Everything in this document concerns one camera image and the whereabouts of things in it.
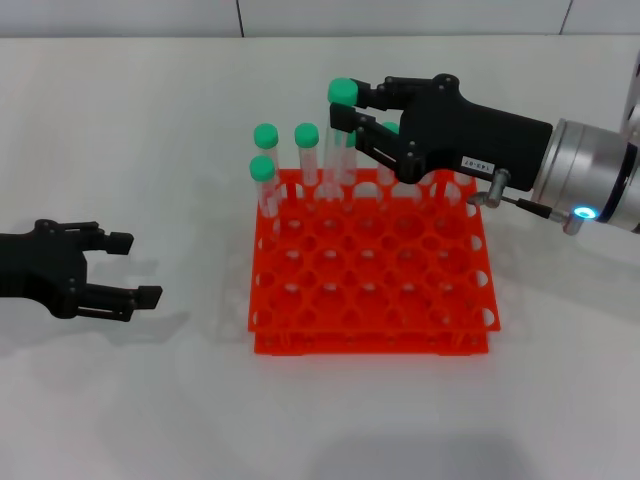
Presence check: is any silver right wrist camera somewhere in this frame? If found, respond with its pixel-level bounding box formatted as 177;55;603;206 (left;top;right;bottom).
618;47;640;146

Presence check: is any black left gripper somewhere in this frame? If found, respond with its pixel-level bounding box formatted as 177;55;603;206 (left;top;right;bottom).
0;217;165;324

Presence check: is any orange test tube rack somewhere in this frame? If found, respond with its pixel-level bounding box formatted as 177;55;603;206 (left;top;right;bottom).
247;167;501;357

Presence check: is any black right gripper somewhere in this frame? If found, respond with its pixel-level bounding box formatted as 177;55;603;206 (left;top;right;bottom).
328;73;555;192

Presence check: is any green capped clear test tube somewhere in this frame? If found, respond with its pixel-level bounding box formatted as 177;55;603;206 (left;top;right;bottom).
248;155;284;241
319;77;360;201
252;122;285;211
293;122;321;211
377;120;402;187
339;129;360;187

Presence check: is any right gripper cable with plugs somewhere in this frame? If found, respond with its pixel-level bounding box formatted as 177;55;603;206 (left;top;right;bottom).
467;168;599;237

